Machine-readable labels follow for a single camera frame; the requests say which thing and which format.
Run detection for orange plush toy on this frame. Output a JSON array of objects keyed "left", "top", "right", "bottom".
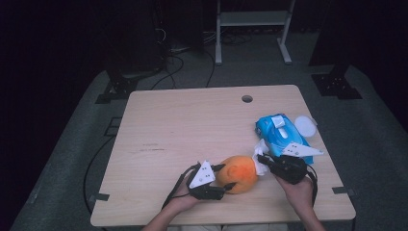
[{"left": 216, "top": 155, "right": 260, "bottom": 195}]

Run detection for white wet wipe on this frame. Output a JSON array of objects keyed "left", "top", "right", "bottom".
[{"left": 251, "top": 138, "right": 270, "bottom": 177}]

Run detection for black looped floor cable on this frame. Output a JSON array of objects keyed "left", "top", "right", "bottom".
[{"left": 150, "top": 54, "right": 186, "bottom": 91}]

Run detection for black straight floor cable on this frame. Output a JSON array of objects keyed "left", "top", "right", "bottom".
[{"left": 204, "top": 49, "right": 217, "bottom": 89}]

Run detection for hand-held gripper cable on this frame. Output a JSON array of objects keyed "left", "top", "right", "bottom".
[
  {"left": 161, "top": 162, "right": 202, "bottom": 210},
  {"left": 304, "top": 169, "right": 319, "bottom": 207}
]

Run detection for white metal stand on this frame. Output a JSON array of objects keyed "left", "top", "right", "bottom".
[{"left": 215, "top": 0, "right": 297, "bottom": 66}]

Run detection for left hand-held gripper cable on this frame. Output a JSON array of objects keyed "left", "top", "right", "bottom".
[{"left": 161, "top": 162, "right": 202, "bottom": 210}]

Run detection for grey table edge bracket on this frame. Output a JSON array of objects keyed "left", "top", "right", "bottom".
[
  {"left": 88, "top": 192, "right": 111, "bottom": 203},
  {"left": 331, "top": 186, "right": 357, "bottom": 197}
]

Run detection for person's right hand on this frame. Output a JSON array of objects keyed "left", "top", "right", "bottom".
[{"left": 275, "top": 174, "right": 318, "bottom": 217}]

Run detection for black stand base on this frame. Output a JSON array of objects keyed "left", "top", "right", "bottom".
[
  {"left": 94, "top": 61, "right": 142, "bottom": 105},
  {"left": 309, "top": 62, "right": 364, "bottom": 101}
]

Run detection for white oval pack lid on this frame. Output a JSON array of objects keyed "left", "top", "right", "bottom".
[{"left": 293, "top": 115, "right": 319, "bottom": 139}]

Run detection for black equipment tower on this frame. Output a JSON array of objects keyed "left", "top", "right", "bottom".
[{"left": 105, "top": 0, "right": 171, "bottom": 75}]

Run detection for black floor plate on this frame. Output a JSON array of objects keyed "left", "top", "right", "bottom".
[{"left": 103, "top": 116, "right": 123, "bottom": 138}]

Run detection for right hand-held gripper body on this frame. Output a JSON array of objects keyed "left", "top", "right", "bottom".
[{"left": 267, "top": 141, "right": 324, "bottom": 186}]

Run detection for person's light trousers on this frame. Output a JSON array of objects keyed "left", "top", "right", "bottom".
[{"left": 166, "top": 224, "right": 290, "bottom": 231}]

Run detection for bundle of floor cables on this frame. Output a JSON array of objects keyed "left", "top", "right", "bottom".
[{"left": 203, "top": 29, "right": 255, "bottom": 46}]

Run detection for long black floor cable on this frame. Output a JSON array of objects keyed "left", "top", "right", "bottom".
[{"left": 83, "top": 134, "right": 117, "bottom": 215}]

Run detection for right hand-held gripper cable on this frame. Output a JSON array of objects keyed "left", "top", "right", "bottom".
[{"left": 304, "top": 169, "right": 319, "bottom": 207}]

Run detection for blue wet wipes pack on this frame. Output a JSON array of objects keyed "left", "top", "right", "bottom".
[{"left": 254, "top": 113, "right": 315, "bottom": 166}]

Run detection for person's left hand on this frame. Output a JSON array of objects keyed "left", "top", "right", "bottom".
[{"left": 165, "top": 179, "right": 202, "bottom": 215}]

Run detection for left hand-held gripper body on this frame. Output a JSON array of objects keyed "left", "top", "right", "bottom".
[{"left": 187, "top": 160, "right": 227, "bottom": 202}]

